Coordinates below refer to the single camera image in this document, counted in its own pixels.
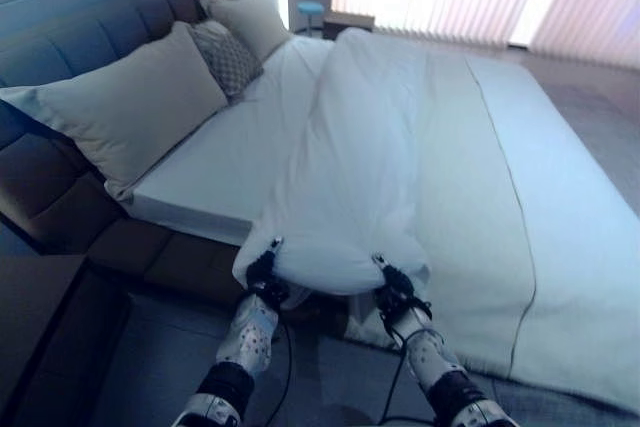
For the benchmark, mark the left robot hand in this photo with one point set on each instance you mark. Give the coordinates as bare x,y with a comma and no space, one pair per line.
261,267

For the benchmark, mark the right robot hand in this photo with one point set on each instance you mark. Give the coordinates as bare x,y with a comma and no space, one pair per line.
393,278

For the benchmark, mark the white duvet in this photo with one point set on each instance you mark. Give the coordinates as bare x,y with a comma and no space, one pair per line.
450,182

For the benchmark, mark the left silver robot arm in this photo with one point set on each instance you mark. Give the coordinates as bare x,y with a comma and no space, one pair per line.
235,352

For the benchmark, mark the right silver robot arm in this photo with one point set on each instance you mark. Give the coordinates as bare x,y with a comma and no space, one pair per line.
440,367

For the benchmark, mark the white mattress sheet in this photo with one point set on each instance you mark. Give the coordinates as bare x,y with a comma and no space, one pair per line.
240,147

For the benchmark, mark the patterned grey cushion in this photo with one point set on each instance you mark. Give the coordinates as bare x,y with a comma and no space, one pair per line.
225,57

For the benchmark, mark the large cream pillow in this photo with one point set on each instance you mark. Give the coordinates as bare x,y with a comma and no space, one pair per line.
125,102

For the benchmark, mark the dark bedside table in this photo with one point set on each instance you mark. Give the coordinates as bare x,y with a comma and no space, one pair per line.
45,337

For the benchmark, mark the blue round stool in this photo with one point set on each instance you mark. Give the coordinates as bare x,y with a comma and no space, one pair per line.
310,14

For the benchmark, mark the wooden bedside table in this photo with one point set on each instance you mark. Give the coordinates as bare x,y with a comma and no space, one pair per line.
347,24

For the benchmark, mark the brown upholstered headboard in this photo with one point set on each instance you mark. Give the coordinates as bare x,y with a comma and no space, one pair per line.
85,62

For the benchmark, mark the brown upholstered bed frame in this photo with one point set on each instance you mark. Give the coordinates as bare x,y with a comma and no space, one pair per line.
165,262

